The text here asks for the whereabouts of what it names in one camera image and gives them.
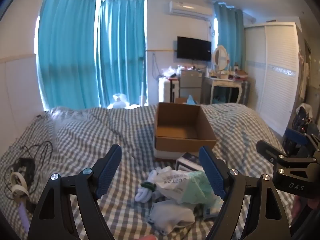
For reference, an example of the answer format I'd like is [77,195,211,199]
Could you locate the grey mini fridge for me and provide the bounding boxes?
[179,69,203,103]

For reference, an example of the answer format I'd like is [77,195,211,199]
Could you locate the brown cardboard box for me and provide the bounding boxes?
[154,102,217,159]

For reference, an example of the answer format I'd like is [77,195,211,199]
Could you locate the hanging necklace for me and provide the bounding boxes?
[151,53,161,77]

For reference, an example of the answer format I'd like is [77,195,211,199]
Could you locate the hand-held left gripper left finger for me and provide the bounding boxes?
[27,144,123,240]

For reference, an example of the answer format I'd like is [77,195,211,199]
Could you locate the grey checked bed duvet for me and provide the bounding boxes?
[0,104,298,240]

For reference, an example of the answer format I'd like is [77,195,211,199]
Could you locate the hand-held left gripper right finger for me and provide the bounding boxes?
[199,145,292,240]

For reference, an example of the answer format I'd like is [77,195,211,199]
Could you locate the white air conditioner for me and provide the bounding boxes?
[169,0,213,20]

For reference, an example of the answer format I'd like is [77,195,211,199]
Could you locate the white tape roll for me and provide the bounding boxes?
[10,172,29,196]

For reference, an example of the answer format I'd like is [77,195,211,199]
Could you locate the white suitcase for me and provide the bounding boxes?
[158,78,180,106]

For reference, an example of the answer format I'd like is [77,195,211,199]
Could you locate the teal window curtain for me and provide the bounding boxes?
[96,0,147,108]

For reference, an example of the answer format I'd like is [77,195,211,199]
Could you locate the dark tissue box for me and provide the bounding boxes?
[175,152,204,172]

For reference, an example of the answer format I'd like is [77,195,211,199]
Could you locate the white slatted wardrobe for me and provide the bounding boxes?
[244,22,304,133]

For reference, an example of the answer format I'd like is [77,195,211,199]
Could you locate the white plush toy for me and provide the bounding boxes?
[107,93,130,109]

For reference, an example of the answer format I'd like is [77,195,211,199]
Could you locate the narrow teal curtain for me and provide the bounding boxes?
[214,2,247,78]

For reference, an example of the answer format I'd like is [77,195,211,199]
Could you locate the white socks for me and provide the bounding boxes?
[135,169,163,203]

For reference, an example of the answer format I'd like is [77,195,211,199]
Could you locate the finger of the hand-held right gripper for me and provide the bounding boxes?
[256,139,296,167]
[283,128,313,156]

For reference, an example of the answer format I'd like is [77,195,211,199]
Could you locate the wide teal curtain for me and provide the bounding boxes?
[37,0,101,111]

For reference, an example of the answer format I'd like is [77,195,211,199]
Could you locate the white dressing table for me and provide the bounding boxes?
[204,76,244,105]

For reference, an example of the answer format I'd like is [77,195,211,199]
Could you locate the clear cotton pad packet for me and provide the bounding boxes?
[154,170,200,203]

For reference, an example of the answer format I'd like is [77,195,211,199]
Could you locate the white grey cloth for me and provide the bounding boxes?
[149,200,196,228]

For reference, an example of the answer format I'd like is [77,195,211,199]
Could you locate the black cables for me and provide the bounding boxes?
[5,141,54,197]

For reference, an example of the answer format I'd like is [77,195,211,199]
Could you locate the dark patterned bag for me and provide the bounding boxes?
[291,103,313,131]

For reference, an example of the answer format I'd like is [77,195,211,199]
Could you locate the purple stick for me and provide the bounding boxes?
[16,200,31,233]

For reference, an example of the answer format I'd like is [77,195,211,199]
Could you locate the black wall television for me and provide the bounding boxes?
[177,36,212,62]

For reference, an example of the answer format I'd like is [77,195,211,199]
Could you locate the person's right hand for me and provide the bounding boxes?
[294,195,317,215]

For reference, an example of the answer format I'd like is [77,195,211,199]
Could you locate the white oval vanity mirror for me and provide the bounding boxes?
[212,45,229,73]

